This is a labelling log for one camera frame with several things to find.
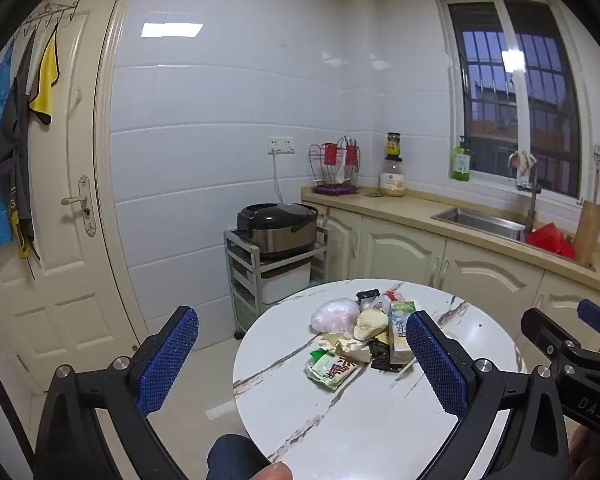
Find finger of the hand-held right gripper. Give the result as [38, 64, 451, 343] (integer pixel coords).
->
[521, 307, 583, 361]
[577, 298, 600, 343]

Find pink plastic bag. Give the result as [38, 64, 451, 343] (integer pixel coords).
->
[310, 298, 361, 335]

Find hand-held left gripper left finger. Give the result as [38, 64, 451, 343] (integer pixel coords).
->
[34, 305, 201, 480]

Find red plastic bag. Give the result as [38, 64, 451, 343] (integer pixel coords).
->
[526, 222, 578, 260]

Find black wrapper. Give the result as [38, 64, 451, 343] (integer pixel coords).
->
[369, 341, 406, 373]

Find beige paper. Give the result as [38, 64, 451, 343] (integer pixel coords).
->
[319, 332, 373, 363]

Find barred window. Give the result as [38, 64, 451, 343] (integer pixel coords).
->
[437, 0, 588, 206]

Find beige ginger lump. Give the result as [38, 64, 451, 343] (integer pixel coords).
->
[354, 308, 391, 341]

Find glass jar with black lid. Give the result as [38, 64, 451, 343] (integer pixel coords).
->
[378, 156, 407, 198]

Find black and silver rice cooker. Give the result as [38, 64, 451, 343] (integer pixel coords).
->
[237, 202, 319, 261]

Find cream panel door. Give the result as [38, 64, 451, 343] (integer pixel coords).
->
[0, 0, 146, 396]

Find white power cable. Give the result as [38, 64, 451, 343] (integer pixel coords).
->
[272, 152, 286, 203]

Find white storage bin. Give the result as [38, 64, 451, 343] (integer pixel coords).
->
[257, 260, 313, 305]

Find person's left hand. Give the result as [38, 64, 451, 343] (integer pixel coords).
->
[240, 462, 295, 480]

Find over-door hook rack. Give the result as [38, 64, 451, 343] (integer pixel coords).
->
[15, 0, 86, 38]

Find cream kitchen cabinet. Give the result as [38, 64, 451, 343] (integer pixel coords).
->
[302, 200, 600, 361]

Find grey apron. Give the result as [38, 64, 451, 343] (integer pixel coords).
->
[0, 30, 43, 261]

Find beige kitchen countertop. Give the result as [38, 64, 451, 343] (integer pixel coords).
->
[300, 185, 600, 273]

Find metal faucet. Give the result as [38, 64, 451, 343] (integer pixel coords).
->
[515, 167, 542, 233]

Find green dish soap bottle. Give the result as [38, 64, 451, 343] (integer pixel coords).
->
[451, 135, 473, 182]

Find pink rag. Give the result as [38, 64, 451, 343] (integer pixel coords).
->
[508, 150, 537, 177]

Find green drink carton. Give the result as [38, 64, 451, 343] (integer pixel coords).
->
[387, 300, 419, 366]

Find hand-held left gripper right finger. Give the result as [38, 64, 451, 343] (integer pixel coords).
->
[405, 311, 572, 480]

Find metal door handle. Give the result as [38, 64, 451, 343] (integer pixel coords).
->
[61, 175, 97, 237]

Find stainless steel sink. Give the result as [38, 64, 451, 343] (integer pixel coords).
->
[430, 206, 536, 243]

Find yellow cloth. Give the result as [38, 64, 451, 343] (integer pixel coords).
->
[28, 27, 61, 125]

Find red wire dish rack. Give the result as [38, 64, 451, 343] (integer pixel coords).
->
[308, 141, 362, 196]

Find green snack packet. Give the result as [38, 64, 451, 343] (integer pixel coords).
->
[305, 350, 359, 392]

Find wooden cutting board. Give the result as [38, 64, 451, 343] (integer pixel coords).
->
[574, 200, 600, 266]

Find person's leg in dark trousers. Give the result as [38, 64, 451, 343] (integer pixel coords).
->
[207, 434, 273, 480]

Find grey storage cart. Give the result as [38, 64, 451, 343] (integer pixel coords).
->
[224, 225, 331, 338]

